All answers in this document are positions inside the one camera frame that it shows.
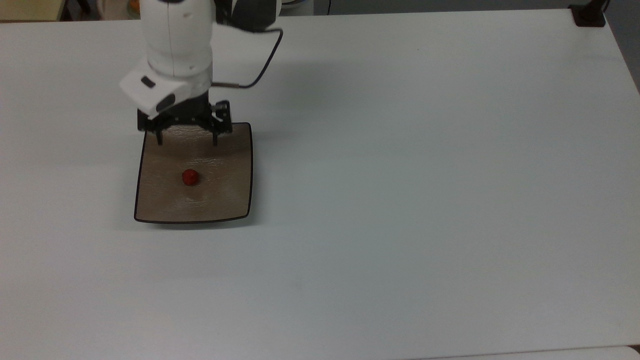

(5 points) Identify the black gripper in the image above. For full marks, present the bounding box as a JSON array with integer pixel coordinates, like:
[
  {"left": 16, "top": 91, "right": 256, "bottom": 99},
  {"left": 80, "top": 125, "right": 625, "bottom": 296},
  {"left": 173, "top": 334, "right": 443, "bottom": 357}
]
[{"left": 137, "top": 92, "right": 234, "bottom": 147}]

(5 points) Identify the square brown ceramic plate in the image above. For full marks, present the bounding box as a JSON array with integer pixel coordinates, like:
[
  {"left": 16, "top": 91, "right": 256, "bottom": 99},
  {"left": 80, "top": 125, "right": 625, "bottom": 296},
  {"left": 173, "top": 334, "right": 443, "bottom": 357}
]
[{"left": 133, "top": 122, "right": 254, "bottom": 225}]

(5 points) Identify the wooden cabinet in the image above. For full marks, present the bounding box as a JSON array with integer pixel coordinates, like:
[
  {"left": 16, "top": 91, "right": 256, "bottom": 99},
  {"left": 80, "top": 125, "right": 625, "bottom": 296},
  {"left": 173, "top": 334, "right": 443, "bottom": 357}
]
[{"left": 0, "top": 0, "right": 66, "bottom": 22}]

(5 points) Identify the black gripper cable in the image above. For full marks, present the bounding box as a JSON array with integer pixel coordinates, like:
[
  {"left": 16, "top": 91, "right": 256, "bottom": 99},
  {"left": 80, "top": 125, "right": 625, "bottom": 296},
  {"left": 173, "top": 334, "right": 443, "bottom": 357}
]
[{"left": 210, "top": 27, "right": 285, "bottom": 90}]

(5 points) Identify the black camera stand base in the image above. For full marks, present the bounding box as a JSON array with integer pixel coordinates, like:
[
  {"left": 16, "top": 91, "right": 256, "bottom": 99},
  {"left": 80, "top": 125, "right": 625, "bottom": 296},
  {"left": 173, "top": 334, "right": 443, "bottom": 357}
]
[{"left": 569, "top": 0, "right": 612, "bottom": 28}]

